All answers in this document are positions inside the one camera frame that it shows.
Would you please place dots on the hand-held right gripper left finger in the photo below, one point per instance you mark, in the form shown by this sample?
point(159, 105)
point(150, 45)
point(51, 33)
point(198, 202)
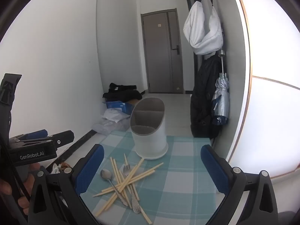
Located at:
point(90, 168)

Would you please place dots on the white plastic parcel bag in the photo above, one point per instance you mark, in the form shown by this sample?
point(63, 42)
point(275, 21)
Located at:
point(114, 116)

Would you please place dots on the grey plastic parcel bag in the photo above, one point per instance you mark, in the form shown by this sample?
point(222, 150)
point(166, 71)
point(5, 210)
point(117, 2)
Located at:
point(105, 127)

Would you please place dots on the white utensil holder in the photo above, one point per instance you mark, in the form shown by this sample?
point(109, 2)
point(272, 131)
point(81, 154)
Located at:
point(150, 143)

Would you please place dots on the frosted glass panel gold frame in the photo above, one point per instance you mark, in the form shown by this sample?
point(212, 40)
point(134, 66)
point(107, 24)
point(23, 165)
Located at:
point(274, 121)

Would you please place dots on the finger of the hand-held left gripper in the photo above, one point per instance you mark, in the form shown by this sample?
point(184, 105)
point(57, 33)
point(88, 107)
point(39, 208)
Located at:
point(37, 133)
point(63, 138)

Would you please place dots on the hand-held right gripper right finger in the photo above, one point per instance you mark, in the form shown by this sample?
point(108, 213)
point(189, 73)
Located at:
point(215, 168)

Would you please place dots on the teal plaid tablecloth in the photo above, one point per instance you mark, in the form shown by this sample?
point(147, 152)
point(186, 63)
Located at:
point(182, 192)

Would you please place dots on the grey entrance door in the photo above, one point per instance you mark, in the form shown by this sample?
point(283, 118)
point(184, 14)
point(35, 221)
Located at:
point(159, 58)

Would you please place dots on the black backpack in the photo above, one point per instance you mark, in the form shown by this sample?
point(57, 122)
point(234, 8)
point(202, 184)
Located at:
point(202, 103)

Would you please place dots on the group of wooden chopsticks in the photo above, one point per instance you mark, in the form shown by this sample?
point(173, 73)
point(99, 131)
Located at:
point(131, 178)

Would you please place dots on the black clothes heap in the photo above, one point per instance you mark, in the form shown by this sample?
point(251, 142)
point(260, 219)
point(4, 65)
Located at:
point(121, 93)

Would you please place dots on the brown shoe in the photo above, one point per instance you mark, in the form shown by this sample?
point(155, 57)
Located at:
point(61, 166)

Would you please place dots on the person's left hand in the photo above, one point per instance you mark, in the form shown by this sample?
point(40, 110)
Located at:
point(32, 175)

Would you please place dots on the silver folded umbrella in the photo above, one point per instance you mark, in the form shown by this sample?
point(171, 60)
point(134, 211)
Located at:
point(221, 103)

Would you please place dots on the white shoulder bag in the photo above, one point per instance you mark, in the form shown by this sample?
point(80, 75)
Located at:
point(201, 32)

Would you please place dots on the blue cardboard box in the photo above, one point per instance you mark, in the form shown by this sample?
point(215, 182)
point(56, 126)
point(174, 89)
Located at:
point(119, 105)

